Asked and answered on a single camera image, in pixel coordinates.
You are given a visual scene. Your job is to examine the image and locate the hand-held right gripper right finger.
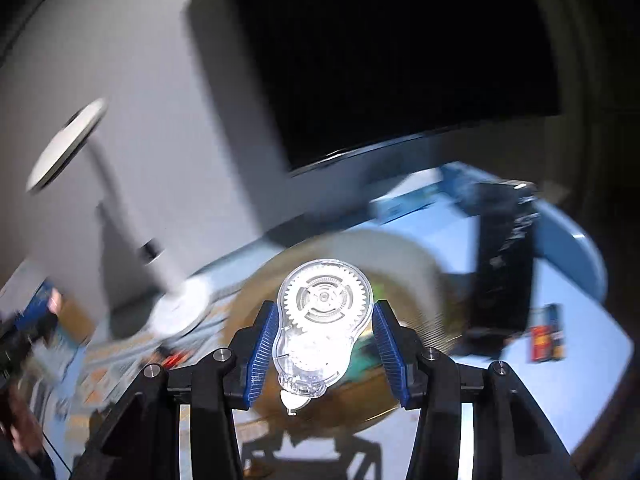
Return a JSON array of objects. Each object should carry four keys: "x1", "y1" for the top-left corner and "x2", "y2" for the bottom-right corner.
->
[{"x1": 372, "y1": 300, "x2": 573, "y2": 480}]

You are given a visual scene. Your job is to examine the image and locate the white and blue carton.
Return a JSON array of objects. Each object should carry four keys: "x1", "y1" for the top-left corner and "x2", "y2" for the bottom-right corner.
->
[{"x1": 369, "y1": 170, "x2": 451, "y2": 225}]

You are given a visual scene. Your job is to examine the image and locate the small red blue packet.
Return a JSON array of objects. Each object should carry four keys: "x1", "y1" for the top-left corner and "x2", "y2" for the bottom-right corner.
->
[{"x1": 530, "y1": 303, "x2": 567, "y2": 363}]

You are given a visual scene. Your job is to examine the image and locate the green block piece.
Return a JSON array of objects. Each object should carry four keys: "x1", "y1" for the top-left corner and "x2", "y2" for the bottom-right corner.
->
[{"x1": 350, "y1": 339, "x2": 387, "y2": 382}]

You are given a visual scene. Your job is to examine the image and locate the colourful printed cardboard box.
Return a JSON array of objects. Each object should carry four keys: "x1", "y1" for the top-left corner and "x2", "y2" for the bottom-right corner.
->
[{"x1": 0, "y1": 265, "x2": 97, "y2": 363}]

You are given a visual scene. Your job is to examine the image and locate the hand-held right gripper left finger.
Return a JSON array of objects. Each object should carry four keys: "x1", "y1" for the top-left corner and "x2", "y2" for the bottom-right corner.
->
[{"x1": 70, "y1": 300, "x2": 278, "y2": 480}]

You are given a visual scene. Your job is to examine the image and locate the person's left hand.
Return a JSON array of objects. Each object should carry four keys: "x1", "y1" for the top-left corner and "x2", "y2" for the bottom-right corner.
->
[{"x1": 0, "y1": 389, "x2": 47, "y2": 457}]

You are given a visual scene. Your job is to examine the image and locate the person's left forearm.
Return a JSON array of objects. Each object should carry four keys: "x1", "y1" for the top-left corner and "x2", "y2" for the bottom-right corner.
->
[{"x1": 0, "y1": 452, "x2": 57, "y2": 480}]

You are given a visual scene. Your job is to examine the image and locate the clear correction tape dispenser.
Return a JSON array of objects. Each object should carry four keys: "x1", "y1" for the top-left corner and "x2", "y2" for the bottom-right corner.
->
[{"x1": 272, "y1": 258, "x2": 374, "y2": 417}]

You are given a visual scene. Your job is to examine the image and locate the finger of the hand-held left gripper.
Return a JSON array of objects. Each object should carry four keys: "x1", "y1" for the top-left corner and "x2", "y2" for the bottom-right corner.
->
[{"x1": 0, "y1": 311, "x2": 59, "y2": 363}]

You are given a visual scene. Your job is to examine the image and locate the amber transparent bowl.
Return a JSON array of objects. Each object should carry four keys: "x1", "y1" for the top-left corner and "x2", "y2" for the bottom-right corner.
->
[{"x1": 227, "y1": 231, "x2": 467, "y2": 433}]

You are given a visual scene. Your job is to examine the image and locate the white desk lamp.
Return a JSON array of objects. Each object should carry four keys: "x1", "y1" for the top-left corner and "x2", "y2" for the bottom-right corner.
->
[{"x1": 25, "y1": 97, "x2": 222, "y2": 337}]

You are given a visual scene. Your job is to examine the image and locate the tall black box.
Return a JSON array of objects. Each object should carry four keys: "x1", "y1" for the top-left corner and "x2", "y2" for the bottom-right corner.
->
[{"x1": 462, "y1": 180, "x2": 540, "y2": 357}]

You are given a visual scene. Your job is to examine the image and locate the blue box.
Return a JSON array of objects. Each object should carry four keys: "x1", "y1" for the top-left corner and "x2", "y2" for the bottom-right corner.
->
[{"x1": 440, "y1": 164, "x2": 501, "y2": 217}]

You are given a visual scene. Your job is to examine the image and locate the black monitor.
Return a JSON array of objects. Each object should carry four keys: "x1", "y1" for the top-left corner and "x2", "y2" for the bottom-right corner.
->
[{"x1": 222, "y1": 0, "x2": 562, "y2": 177}]

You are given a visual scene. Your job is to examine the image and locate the thin black cable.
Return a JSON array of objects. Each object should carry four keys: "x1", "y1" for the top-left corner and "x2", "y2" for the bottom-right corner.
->
[{"x1": 42, "y1": 432, "x2": 72, "y2": 475}]

